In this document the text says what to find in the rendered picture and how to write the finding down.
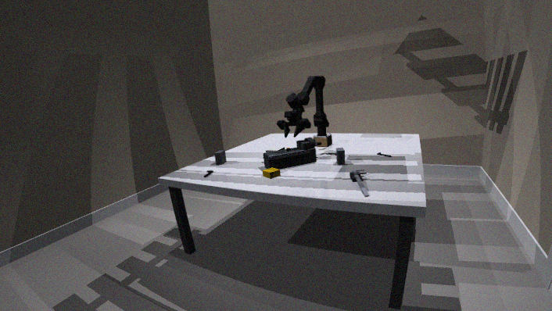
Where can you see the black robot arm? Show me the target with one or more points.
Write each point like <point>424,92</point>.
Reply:
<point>297,102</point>

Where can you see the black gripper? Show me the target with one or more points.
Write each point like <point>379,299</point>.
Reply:
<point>300,124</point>

